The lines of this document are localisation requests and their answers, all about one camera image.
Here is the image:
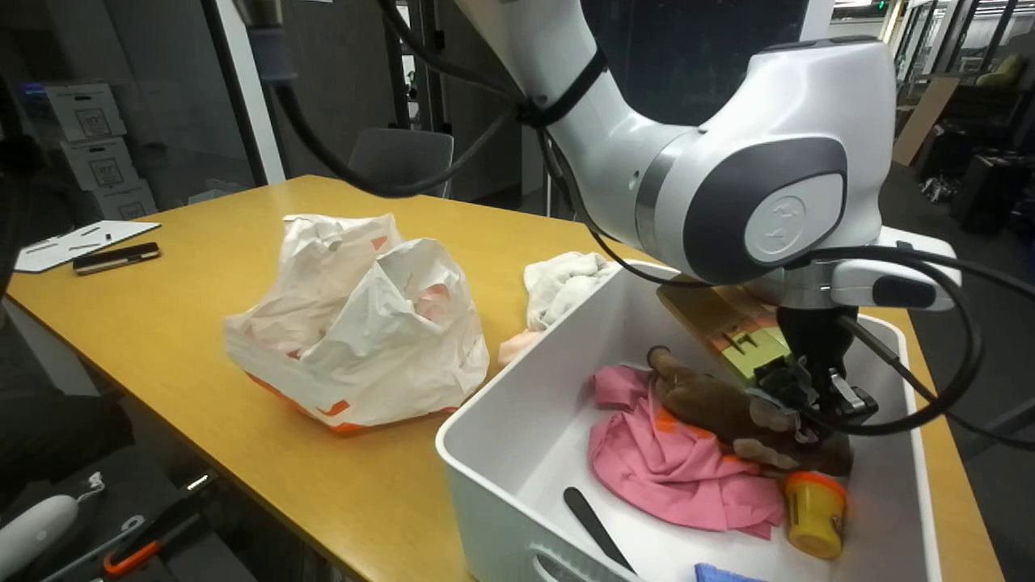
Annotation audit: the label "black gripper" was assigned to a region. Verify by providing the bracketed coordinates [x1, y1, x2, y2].
[754, 307, 879, 435]

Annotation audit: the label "brown moose plush toy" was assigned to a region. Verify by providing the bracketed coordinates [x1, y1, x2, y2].
[645, 343, 856, 480]

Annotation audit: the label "white towel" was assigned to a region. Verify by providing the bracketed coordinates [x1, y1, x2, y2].
[520, 251, 620, 338]

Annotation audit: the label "peach shirt with blue print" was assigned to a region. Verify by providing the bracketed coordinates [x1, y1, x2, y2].
[494, 327, 543, 373]

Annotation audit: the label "pink shirt with orange print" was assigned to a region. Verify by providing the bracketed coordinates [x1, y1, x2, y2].
[585, 364, 790, 545]

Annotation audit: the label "white plastic bag orange print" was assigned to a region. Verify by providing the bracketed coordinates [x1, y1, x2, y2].
[224, 210, 494, 437]

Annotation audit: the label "blue cloth item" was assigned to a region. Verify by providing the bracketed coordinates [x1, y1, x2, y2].
[693, 560, 766, 582]

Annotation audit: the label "black plastic knife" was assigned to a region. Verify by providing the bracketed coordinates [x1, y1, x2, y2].
[559, 483, 640, 576]

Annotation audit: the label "leaning wooden board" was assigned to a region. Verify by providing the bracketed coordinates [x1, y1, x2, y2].
[890, 75, 964, 171]

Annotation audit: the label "white plastic storage bin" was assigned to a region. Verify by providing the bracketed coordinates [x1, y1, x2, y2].
[435, 263, 947, 582]

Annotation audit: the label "grey office chair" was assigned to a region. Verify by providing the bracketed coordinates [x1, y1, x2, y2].
[342, 127, 461, 200]

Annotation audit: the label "black marker pen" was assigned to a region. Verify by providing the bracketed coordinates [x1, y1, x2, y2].
[73, 240, 165, 280]

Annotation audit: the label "stacked grey boxes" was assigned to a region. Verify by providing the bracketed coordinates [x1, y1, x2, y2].
[44, 82, 158, 220]

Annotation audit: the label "white paper sheets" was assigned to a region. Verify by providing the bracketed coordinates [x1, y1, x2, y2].
[10, 218, 163, 275]

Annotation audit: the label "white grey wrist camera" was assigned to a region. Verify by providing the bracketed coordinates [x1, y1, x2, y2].
[830, 226, 964, 318]

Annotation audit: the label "tan wooden mount plate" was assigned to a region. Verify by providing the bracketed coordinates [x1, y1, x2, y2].
[656, 282, 795, 383]

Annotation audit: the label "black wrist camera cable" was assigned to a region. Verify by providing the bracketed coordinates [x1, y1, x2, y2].
[790, 243, 1035, 451]

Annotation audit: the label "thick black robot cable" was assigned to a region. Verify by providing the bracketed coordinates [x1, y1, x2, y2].
[254, 0, 543, 200]

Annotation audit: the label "white glass wall post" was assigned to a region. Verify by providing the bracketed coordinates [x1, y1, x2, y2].
[210, 0, 289, 188]

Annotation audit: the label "orange handled screwdriver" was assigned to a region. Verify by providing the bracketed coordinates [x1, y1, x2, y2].
[101, 471, 214, 582]

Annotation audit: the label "light grey tool handle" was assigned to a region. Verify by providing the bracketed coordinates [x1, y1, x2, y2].
[0, 468, 109, 582]

